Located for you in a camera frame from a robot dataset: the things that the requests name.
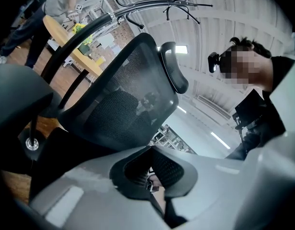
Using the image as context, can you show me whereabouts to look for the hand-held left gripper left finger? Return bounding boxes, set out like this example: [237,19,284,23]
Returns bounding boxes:
[29,145,171,230]

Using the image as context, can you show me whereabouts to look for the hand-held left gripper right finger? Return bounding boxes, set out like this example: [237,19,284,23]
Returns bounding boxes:
[151,145,249,230]

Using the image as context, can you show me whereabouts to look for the white desk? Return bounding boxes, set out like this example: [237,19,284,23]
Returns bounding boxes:
[151,125,196,154]

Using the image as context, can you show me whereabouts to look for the ceiling air vent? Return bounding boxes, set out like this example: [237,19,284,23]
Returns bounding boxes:
[197,94,231,119]

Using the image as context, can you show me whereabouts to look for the black chest-mounted device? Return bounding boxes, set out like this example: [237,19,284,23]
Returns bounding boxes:
[232,90,267,130]

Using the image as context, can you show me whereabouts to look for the person's black clothing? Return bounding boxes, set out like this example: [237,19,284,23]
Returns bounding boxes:
[225,56,295,161]

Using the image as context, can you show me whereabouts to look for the black mesh office chair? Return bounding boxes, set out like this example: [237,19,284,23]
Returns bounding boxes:
[58,32,179,151]

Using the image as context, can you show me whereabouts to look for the black chair armrest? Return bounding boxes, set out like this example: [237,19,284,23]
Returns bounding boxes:
[0,63,63,138]

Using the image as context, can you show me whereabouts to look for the person's head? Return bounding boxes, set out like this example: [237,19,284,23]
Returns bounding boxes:
[220,36,272,91]

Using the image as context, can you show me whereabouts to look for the black chair headrest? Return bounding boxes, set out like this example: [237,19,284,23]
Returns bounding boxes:
[158,41,189,94]

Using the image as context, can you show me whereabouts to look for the round wooden table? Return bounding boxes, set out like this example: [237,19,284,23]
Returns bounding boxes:
[43,15,104,110]

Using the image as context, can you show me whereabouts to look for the white table lamp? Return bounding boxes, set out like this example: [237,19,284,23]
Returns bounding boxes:
[98,34,114,49]

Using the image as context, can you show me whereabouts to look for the black coat rack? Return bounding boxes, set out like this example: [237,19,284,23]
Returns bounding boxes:
[17,0,214,162]

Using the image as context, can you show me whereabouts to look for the yellow flowers in pot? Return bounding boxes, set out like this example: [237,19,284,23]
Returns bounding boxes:
[71,23,94,56]

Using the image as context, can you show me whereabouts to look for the white metal shelf rack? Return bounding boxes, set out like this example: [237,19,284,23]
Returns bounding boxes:
[84,0,121,43]

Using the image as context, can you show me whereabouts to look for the black head camera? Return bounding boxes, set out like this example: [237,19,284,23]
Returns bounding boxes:
[208,52,221,73]

